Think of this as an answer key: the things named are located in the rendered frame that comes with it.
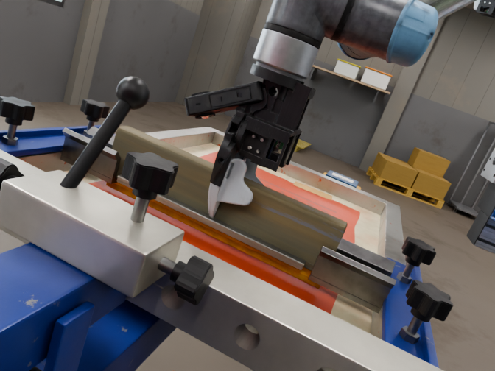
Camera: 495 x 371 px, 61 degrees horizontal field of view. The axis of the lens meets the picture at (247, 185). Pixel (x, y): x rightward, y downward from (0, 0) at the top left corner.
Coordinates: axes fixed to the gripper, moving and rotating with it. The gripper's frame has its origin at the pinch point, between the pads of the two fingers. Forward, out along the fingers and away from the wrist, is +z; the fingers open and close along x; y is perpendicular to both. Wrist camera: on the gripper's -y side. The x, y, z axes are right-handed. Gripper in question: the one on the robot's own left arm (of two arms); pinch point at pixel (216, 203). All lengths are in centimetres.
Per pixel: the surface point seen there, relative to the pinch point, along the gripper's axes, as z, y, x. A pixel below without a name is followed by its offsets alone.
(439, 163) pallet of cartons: 33, 128, 719
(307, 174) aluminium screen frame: 3, 4, 57
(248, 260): 5.4, 7.5, -0.6
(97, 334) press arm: 9.0, 0.1, -22.9
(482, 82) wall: -118, 138, 776
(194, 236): 5.4, -0.9, -1.6
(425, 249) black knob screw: -5.3, 28.4, 4.0
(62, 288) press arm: -3.1, 2.8, -34.0
